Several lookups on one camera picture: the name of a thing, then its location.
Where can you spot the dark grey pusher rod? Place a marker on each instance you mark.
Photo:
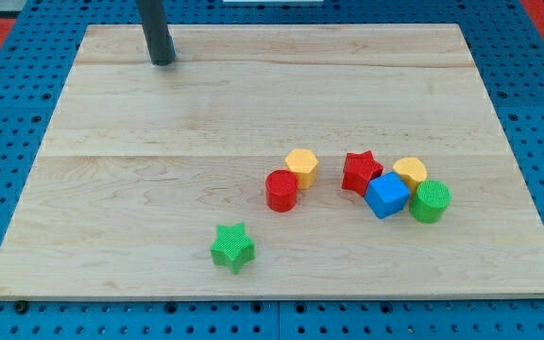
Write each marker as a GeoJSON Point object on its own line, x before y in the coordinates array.
{"type": "Point", "coordinates": [159, 41]}

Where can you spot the yellow heart block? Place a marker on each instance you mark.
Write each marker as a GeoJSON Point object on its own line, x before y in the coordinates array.
{"type": "Point", "coordinates": [411, 171]}

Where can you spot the light wooden board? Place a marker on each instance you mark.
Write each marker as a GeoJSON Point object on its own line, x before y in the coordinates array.
{"type": "Point", "coordinates": [139, 164]}

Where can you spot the yellow hexagon block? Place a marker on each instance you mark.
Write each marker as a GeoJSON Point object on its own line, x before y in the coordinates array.
{"type": "Point", "coordinates": [304, 165]}

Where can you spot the red cylinder block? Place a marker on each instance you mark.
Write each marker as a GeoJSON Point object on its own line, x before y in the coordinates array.
{"type": "Point", "coordinates": [281, 191]}

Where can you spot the green star block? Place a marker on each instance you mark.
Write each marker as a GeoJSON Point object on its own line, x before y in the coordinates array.
{"type": "Point", "coordinates": [232, 247]}

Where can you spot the red star block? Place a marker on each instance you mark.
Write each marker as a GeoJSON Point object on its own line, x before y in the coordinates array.
{"type": "Point", "coordinates": [359, 169]}

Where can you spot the blue cube block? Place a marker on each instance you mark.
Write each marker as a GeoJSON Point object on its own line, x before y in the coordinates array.
{"type": "Point", "coordinates": [386, 195]}

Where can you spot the green cylinder block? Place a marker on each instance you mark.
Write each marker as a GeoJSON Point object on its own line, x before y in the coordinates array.
{"type": "Point", "coordinates": [430, 200]}

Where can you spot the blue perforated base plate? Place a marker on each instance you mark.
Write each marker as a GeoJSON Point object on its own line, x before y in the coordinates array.
{"type": "Point", "coordinates": [37, 57]}

